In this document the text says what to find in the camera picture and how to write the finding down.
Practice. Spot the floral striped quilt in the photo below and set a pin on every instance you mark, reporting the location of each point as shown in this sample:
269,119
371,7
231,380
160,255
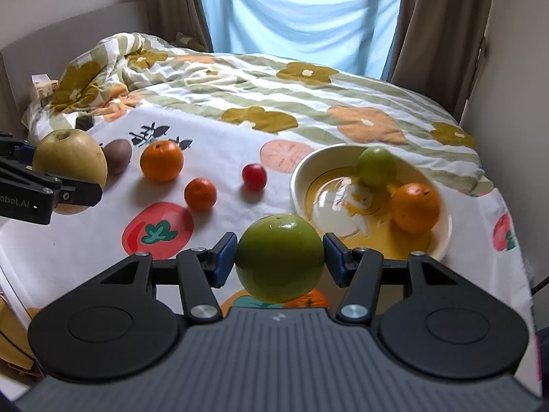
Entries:
257,81

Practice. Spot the patterned tissue box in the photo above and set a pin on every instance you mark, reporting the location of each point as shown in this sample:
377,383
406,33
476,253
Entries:
44,89

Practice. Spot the brown curtain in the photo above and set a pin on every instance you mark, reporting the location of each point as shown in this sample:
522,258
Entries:
441,21
171,0

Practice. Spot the cream and yellow bowl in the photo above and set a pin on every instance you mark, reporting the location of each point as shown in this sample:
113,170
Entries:
334,219

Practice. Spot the white fruit-print cloth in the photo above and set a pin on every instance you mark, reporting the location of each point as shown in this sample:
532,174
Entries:
85,240

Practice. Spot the yellow box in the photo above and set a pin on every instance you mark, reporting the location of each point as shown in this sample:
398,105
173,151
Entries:
10,334

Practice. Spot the small red tomato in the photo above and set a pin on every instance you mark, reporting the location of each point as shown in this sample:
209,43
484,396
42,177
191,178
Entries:
254,177

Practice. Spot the brown kiwi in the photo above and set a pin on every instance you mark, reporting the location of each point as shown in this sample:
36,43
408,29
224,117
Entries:
118,156

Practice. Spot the large green apple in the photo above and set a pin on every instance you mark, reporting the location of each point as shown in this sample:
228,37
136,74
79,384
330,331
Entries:
278,257

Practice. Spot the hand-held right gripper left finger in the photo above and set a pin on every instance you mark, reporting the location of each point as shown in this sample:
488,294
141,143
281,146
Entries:
225,258

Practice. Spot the yellow apple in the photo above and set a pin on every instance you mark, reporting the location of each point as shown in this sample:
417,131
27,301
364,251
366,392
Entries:
73,158

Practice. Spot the small mandarin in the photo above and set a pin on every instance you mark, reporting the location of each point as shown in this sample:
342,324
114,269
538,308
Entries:
200,194

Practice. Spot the large orange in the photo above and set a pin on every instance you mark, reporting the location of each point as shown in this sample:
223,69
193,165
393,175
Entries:
162,161
416,208

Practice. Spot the grey headboard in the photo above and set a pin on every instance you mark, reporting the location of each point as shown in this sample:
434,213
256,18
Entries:
51,30

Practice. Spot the light blue sheet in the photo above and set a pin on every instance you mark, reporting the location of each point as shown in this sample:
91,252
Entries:
296,13

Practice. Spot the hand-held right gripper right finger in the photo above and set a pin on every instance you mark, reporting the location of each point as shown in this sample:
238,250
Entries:
334,261

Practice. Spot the small black object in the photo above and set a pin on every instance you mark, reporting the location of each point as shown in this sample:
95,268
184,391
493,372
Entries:
84,122

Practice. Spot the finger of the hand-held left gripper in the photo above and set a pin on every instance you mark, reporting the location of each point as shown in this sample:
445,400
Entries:
23,153
81,192

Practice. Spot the small green apple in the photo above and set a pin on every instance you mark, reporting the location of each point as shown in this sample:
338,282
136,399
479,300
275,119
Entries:
376,166

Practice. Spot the patterned pillow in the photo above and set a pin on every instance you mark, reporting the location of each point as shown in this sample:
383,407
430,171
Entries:
191,42

